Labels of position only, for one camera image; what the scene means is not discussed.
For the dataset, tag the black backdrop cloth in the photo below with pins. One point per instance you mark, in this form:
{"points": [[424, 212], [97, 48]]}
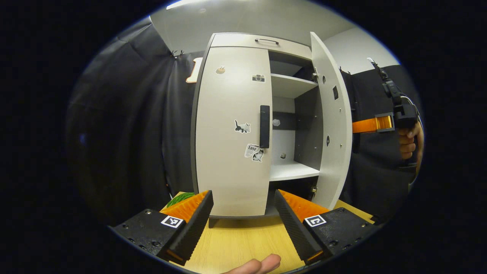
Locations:
{"points": [[125, 133]]}

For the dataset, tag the beige cabinet door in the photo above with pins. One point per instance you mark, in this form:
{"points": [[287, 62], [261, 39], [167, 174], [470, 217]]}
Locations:
{"points": [[336, 163], [228, 114]]}

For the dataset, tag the green striped object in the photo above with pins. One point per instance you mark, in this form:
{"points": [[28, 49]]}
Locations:
{"points": [[179, 198]]}

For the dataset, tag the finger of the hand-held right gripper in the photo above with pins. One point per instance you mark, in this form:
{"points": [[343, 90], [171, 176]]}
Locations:
{"points": [[367, 125]]}

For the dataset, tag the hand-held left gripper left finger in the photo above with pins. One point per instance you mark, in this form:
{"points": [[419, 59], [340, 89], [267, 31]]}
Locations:
{"points": [[196, 224]]}

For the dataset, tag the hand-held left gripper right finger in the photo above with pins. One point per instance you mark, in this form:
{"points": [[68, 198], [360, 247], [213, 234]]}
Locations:
{"points": [[295, 228]]}

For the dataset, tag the white cabinet shelf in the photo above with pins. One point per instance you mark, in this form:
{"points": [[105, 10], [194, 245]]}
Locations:
{"points": [[289, 85], [291, 171]]}

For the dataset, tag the beige double-door shoe cabinet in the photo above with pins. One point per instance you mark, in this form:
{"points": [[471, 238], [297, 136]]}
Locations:
{"points": [[232, 40]]}

